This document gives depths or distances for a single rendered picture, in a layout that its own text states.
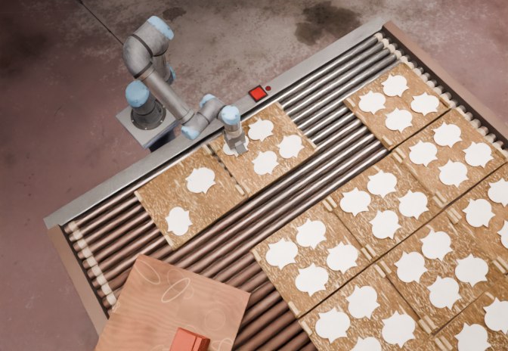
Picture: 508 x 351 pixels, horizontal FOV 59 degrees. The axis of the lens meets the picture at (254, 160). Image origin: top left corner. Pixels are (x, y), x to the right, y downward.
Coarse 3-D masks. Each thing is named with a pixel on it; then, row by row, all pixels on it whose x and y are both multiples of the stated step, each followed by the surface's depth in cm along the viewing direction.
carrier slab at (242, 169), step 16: (272, 112) 226; (288, 128) 222; (224, 144) 219; (256, 144) 219; (272, 144) 218; (304, 144) 218; (224, 160) 216; (240, 160) 215; (288, 160) 214; (304, 160) 215; (240, 176) 212; (256, 176) 211; (272, 176) 211; (256, 192) 208
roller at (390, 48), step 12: (384, 48) 243; (396, 48) 244; (372, 60) 239; (348, 72) 237; (360, 72) 239; (336, 84) 234; (312, 96) 231; (300, 108) 229; (216, 156) 219; (120, 216) 207; (132, 216) 209; (108, 228) 205; (84, 240) 203; (96, 240) 205
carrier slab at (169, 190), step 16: (192, 160) 216; (208, 160) 216; (160, 176) 213; (176, 176) 213; (224, 176) 212; (144, 192) 210; (160, 192) 210; (176, 192) 209; (192, 192) 209; (208, 192) 209; (224, 192) 209; (144, 208) 207; (160, 208) 206; (192, 208) 206; (208, 208) 205; (224, 208) 205; (160, 224) 203; (208, 224) 202; (176, 240) 200
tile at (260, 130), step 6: (258, 120) 223; (264, 120) 223; (252, 126) 222; (258, 126) 222; (264, 126) 222; (270, 126) 221; (252, 132) 220; (258, 132) 220; (264, 132) 220; (270, 132) 220; (252, 138) 219; (258, 138) 219; (264, 138) 219
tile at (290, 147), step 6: (288, 138) 218; (294, 138) 218; (300, 138) 218; (282, 144) 217; (288, 144) 217; (294, 144) 217; (300, 144) 216; (282, 150) 216; (288, 150) 216; (294, 150) 215; (300, 150) 216; (282, 156) 214; (288, 156) 214; (294, 156) 214
